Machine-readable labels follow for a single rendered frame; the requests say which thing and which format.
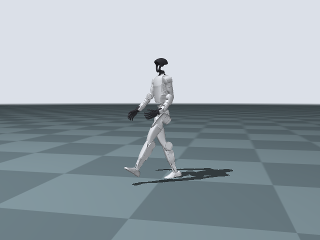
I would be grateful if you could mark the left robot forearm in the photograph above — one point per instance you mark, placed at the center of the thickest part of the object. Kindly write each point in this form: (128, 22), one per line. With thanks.
(166, 104)

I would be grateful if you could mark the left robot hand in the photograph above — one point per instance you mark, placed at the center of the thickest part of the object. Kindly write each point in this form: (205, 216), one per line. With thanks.
(152, 114)

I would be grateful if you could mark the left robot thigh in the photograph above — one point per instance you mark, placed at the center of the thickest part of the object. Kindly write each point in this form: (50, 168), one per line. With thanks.
(157, 126)

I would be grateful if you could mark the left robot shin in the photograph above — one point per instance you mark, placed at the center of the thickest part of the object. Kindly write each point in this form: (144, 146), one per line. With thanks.
(144, 154)

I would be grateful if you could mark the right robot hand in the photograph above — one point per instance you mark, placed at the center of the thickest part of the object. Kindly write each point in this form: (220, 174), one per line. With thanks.
(133, 113)

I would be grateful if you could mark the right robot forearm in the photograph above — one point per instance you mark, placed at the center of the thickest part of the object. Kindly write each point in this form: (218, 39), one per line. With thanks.
(143, 104)

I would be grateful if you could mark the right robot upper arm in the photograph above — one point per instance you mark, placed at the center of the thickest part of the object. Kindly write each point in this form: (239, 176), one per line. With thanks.
(150, 95)

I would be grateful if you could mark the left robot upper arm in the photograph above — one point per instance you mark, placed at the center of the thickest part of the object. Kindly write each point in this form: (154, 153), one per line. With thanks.
(169, 87)

